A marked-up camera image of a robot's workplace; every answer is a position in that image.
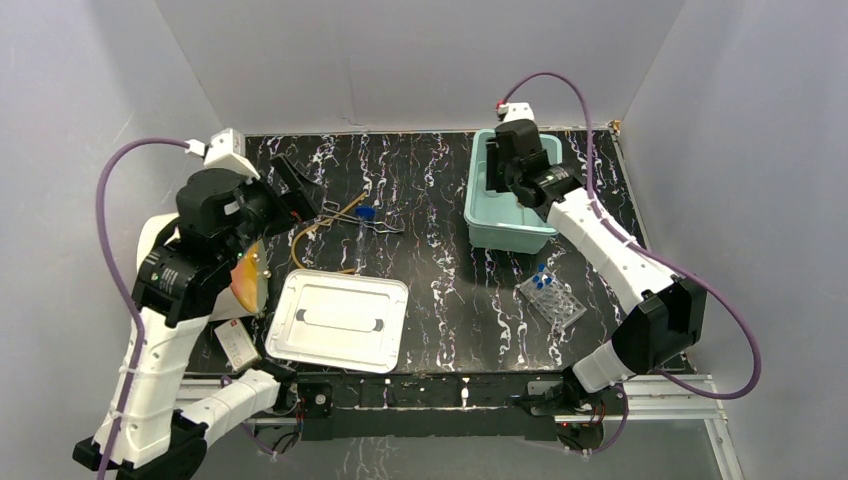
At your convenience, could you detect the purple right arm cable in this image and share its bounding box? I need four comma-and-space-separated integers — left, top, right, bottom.
503, 71, 763, 456

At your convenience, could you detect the tan rubber tubing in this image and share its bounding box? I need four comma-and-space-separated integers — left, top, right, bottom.
290, 191, 368, 269

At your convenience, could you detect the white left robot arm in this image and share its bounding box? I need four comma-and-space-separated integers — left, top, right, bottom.
72, 155, 322, 479

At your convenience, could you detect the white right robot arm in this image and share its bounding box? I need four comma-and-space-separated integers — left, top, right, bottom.
486, 119, 706, 414

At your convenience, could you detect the metal wire test tube holder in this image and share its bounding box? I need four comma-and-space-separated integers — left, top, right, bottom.
318, 209, 405, 234

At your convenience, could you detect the light teal plastic bin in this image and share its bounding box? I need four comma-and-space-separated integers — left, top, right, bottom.
463, 129, 558, 254

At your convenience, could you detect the small white labelled box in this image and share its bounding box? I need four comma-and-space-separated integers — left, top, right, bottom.
213, 318, 261, 372

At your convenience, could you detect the white plastic bin lid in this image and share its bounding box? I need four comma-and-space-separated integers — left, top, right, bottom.
265, 269, 409, 374

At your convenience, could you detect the cream cylindrical centrifuge drum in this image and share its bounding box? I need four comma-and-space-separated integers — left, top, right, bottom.
135, 213, 270, 326

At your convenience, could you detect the blue-based glass measuring cylinder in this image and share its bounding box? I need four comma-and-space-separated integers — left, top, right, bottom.
354, 205, 376, 275

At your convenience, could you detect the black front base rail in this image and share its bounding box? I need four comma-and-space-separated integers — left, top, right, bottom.
291, 370, 627, 444

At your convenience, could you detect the clear test tube rack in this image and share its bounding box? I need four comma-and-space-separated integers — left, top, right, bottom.
517, 265, 587, 333

